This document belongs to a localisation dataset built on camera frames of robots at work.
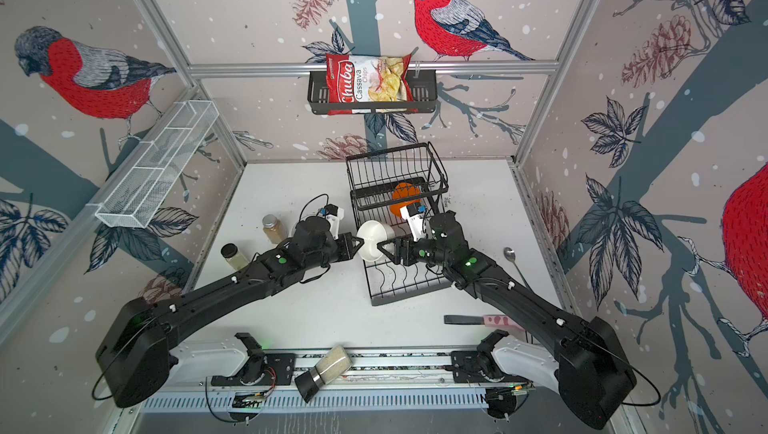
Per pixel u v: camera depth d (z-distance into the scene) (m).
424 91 0.95
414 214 0.69
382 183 0.90
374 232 0.81
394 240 0.74
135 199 0.71
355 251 0.78
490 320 0.79
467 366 0.73
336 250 0.65
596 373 0.39
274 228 0.92
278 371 0.73
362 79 0.87
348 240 0.71
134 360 0.40
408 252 0.67
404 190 1.06
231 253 0.84
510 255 0.93
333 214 0.74
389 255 0.70
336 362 0.70
